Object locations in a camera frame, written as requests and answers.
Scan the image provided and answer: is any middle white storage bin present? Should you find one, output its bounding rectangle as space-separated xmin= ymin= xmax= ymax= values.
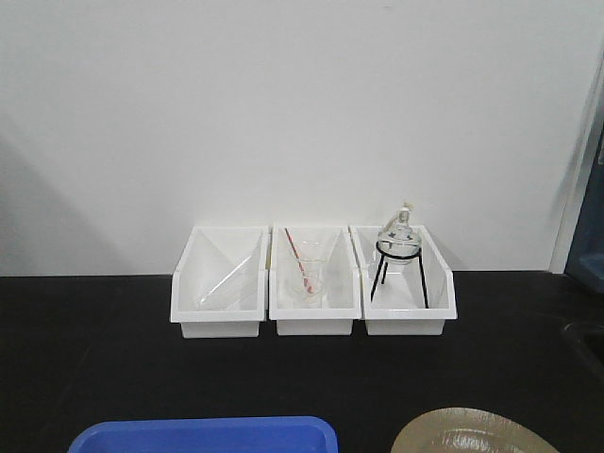
xmin=268 ymin=226 xmax=361 ymax=336

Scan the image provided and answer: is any black sink basin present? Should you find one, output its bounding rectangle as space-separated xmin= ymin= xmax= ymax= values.
xmin=562 ymin=322 xmax=603 ymax=366

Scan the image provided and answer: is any clear glass beaker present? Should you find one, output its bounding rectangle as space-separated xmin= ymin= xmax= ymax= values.
xmin=294 ymin=241 xmax=327 ymax=309

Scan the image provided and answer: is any red glass thermometer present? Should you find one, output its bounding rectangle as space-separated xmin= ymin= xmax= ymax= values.
xmin=284 ymin=227 xmax=313 ymax=294

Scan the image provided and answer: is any round glass flask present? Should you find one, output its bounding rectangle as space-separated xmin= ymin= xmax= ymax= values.
xmin=377 ymin=203 xmax=422 ymax=265

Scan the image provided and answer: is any right white storage bin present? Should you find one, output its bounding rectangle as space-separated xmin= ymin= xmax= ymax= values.
xmin=349 ymin=226 xmax=458 ymax=336

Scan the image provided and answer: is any beige plate with black rim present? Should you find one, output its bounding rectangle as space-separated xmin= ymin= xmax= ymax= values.
xmin=391 ymin=407 xmax=556 ymax=452

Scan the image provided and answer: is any black wire tripod stand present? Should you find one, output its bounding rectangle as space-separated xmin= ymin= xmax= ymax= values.
xmin=370 ymin=242 xmax=429 ymax=309

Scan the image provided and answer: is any blue cabinet at right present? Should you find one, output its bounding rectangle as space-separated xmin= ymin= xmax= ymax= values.
xmin=565 ymin=144 xmax=603 ymax=294

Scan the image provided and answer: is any clear glass test tube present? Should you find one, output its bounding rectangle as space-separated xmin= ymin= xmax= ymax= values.
xmin=196 ymin=257 xmax=256 ymax=310

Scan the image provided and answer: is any left white storage bin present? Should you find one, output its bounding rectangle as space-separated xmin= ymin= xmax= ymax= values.
xmin=170 ymin=226 xmax=270 ymax=339

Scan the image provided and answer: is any blue plastic tray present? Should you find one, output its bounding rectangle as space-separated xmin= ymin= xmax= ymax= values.
xmin=69 ymin=416 xmax=339 ymax=452

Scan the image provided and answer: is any white storage bin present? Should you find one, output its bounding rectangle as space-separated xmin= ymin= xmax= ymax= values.
xmin=349 ymin=226 xmax=458 ymax=336
xmin=268 ymin=226 xmax=361 ymax=336
xmin=170 ymin=226 xmax=270 ymax=339

